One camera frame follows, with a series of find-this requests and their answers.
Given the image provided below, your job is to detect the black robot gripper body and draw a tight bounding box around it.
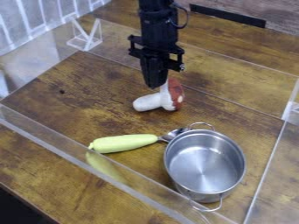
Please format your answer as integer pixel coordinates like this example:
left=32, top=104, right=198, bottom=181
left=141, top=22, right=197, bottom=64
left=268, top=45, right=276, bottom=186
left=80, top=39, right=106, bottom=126
left=128, top=8, right=184, bottom=73

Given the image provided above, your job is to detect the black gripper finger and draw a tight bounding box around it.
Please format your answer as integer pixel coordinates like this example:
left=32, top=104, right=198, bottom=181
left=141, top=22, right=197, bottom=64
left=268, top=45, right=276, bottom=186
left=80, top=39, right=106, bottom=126
left=140, top=57, right=168, bottom=88

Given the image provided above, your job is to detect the red and white toy mushroom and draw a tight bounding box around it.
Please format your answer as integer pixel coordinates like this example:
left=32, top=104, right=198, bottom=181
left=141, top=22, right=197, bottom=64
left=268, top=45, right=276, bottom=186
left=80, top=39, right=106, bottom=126
left=133, top=78, right=184, bottom=112

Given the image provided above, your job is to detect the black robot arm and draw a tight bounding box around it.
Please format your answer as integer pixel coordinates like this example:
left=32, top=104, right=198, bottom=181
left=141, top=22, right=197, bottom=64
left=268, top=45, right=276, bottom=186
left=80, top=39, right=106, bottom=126
left=126, top=0, right=184, bottom=88

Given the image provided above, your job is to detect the silver steel pot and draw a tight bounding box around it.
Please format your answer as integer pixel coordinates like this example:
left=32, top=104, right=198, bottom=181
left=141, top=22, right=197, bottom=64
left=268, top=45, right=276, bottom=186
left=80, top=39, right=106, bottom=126
left=162, top=122, right=247, bottom=212

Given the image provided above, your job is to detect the black strip on table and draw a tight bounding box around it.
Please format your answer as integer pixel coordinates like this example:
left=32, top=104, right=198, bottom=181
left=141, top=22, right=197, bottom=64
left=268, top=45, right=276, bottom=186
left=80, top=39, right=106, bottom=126
left=189, top=3, right=267, bottom=28

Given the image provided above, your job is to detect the clear acrylic front barrier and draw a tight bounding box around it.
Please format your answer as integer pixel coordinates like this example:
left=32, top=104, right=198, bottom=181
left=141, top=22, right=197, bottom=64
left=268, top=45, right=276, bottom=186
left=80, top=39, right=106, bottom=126
left=0, top=104, right=237, bottom=224

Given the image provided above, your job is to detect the clear acrylic triangular bracket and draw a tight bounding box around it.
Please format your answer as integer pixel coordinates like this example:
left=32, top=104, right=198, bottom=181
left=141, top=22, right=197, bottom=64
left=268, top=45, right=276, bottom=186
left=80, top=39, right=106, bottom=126
left=66, top=18, right=102, bottom=52

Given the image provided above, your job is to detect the spoon with green handle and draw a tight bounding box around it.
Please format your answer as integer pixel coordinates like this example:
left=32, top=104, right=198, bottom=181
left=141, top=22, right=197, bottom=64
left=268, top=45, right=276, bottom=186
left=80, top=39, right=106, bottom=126
left=88, top=128, right=188, bottom=153

